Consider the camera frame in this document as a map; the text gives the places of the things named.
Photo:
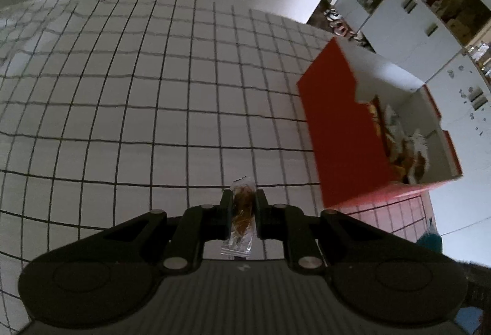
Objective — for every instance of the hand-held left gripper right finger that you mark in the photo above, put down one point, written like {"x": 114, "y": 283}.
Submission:
{"x": 261, "y": 214}

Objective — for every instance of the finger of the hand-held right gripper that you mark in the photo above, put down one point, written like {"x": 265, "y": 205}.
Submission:
{"x": 479, "y": 292}

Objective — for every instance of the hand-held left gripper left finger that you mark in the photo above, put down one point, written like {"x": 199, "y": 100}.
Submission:
{"x": 227, "y": 214}

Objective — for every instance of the small clear brown snack packet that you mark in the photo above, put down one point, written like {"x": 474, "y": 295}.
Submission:
{"x": 242, "y": 204}

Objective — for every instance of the red cardboard box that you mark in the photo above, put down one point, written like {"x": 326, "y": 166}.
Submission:
{"x": 337, "y": 127}

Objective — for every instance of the pile of snack packets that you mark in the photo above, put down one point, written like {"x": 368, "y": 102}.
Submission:
{"x": 399, "y": 150}

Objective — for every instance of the teal object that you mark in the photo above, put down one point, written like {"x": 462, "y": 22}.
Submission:
{"x": 429, "y": 239}

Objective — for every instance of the white grid tablecloth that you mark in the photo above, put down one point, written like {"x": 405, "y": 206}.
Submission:
{"x": 115, "y": 108}

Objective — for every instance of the row of shoes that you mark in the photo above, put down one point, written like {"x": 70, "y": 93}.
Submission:
{"x": 339, "y": 26}

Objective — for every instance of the tall white cabinet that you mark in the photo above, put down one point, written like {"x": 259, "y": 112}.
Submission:
{"x": 406, "y": 24}

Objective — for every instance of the row of clear jars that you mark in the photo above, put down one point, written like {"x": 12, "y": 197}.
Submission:
{"x": 481, "y": 51}

